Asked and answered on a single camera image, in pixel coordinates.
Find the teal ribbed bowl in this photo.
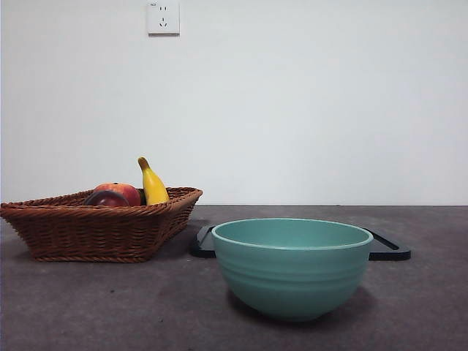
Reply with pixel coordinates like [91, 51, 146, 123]
[211, 217, 374, 322]

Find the dark red plum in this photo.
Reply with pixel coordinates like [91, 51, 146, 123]
[83, 190, 129, 207]

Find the dark rectangular tray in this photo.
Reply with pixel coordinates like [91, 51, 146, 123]
[188, 224, 412, 262]

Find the yellow banana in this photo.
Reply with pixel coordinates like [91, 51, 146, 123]
[137, 156, 170, 205]

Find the red yellow apple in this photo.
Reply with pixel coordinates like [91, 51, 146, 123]
[93, 181, 142, 207]

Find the brown wicker basket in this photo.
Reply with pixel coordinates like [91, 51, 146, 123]
[0, 186, 204, 263]

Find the white wall socket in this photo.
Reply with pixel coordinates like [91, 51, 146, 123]
[147, 0, 181, 37]

